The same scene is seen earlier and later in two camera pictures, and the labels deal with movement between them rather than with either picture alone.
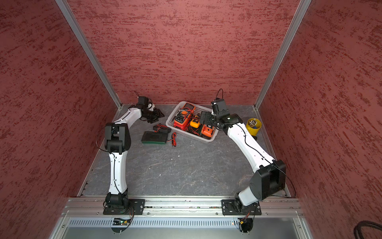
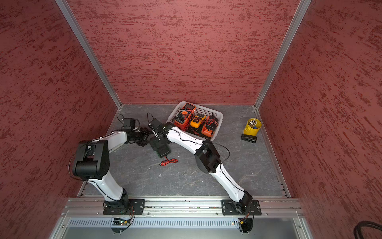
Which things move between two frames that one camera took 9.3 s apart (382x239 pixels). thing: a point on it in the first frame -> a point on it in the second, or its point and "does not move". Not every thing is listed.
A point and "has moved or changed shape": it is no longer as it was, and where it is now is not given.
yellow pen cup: [253, 125] does not move
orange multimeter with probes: [207, 131] does not move
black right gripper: [208, 115] -> [157, 137]
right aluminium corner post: [303, 6] does not move
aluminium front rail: [94, 205] does not move
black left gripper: [157, 115] -> [146, 133]
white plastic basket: [175, 106] does not move
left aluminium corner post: [71, 17] does not move
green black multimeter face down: [154, 137] has moved or changed shape
